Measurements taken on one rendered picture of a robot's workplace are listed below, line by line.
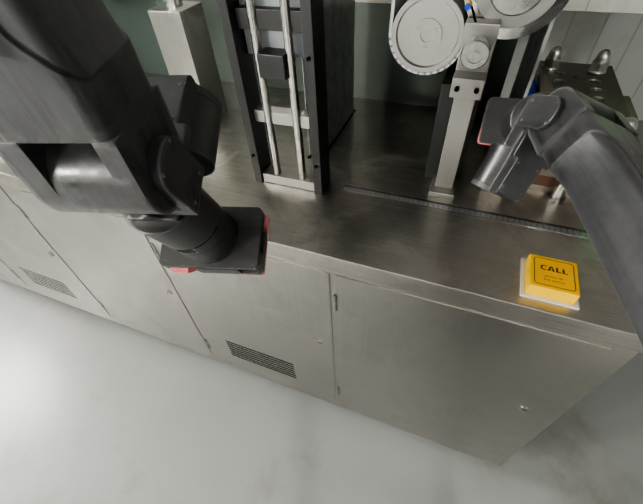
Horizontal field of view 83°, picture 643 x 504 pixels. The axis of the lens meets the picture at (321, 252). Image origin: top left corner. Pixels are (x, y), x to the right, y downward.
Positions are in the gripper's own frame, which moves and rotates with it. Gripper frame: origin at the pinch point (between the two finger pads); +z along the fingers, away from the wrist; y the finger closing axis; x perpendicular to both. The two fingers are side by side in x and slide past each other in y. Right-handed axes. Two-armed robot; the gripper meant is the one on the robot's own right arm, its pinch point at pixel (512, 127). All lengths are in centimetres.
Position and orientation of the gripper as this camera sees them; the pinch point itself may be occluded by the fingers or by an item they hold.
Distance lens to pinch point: 72.1
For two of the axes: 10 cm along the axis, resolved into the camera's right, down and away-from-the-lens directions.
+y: 9.3, 2.3, -2.8
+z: 3.3, -2.5, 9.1
